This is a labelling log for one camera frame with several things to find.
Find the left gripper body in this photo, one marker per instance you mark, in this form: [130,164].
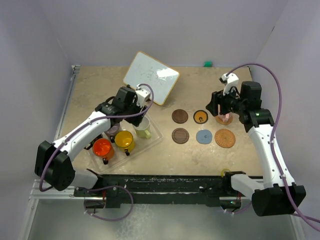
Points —
[134,109]

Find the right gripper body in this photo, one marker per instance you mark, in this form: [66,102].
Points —
[229,103]

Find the tan cork coaster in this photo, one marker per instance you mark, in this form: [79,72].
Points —
[220,121]

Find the orange black-rimmed coaster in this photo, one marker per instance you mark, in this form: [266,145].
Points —
[200,117]

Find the pink cup white inside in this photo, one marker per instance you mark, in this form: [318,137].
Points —
[225,118]

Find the pale yellow cup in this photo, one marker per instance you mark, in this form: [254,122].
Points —
[143,130]

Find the purple cup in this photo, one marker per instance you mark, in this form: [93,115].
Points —
[113,131]

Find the blue round coaster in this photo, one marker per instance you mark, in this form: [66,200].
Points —
[204,137]

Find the woven rattan coaster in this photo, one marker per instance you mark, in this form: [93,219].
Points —
[225,138]

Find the dark brown wooden coaster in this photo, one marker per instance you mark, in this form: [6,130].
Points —
[179,116]

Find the white cup black handle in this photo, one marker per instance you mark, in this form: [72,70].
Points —
[89,145]

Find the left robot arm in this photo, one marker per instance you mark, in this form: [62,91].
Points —
[54,160]

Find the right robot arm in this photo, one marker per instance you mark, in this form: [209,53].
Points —
[278,193]

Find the yellow transparent cup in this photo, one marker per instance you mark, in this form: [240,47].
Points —
[125,141]

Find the dark brown ringed coaster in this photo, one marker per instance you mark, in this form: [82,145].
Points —
[180,135]

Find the orange transparent cup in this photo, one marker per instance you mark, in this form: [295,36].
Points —
[103,149]

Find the clear plastic tray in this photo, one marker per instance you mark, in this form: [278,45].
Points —
[119,159]

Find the small whiteboard on stand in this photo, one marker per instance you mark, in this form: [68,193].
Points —
[145,69]

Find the yellow tape roll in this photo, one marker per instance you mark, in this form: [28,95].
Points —
[225,172]

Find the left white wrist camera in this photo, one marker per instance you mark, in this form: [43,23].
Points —
[142,95]

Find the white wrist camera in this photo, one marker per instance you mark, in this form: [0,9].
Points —
[229,80]
[142,95]

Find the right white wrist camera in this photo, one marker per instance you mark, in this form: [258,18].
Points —
[229,80]

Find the green object at wall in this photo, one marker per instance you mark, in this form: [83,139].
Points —
[208,64]

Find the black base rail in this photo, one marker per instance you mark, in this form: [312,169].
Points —
[121,189]

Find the aluminium frame rail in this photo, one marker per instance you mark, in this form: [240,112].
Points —
[51,194]

